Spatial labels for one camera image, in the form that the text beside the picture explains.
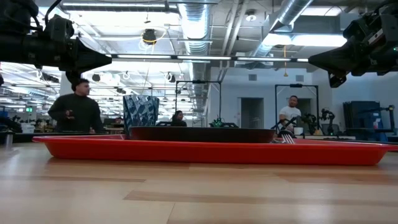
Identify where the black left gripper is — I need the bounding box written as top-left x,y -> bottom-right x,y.
45,14 -> 113,85

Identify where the metal fork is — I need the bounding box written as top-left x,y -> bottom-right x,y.
279,133 -> 295,145

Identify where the red plastic tray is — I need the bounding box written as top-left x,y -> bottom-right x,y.
32,134 -> 398,166

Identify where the blue textured glass cup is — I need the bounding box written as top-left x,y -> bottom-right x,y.
123,95 -> 160,139

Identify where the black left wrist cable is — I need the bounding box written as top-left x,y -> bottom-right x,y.
44,0 -> 63,27

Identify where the dark blue cabinet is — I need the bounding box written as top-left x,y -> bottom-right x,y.
343,100 -> 382,142

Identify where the background robot with green lights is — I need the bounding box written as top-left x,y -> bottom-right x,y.
210,116 -> 239,128

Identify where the grey doorway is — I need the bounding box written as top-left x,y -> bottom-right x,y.
238,96 -> 265,129
300,98 -> 312,116

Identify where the person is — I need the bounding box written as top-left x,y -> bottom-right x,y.
170,110 -> 188,128
47,78 -> 104,134
277,95 -> 303,133

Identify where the orange hanging cord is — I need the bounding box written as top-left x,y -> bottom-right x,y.
282,45 -> 289,78

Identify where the wide silver ceiling duct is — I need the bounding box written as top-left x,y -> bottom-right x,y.
178,0 -> 216,113

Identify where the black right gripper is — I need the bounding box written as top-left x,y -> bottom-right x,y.
308,2 -> 388,88

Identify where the black ceiling dome camera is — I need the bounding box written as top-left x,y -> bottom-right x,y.
142,28 -> 158,45

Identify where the slanted silver ceiling duct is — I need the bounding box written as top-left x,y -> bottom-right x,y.
245,0 -> 315,68

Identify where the dark round plate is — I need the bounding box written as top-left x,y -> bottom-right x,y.
129,126 -> 277,144

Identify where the black metal frame stand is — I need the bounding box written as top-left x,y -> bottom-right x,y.
175,80 -> 223,127
274,83 -> 320,133

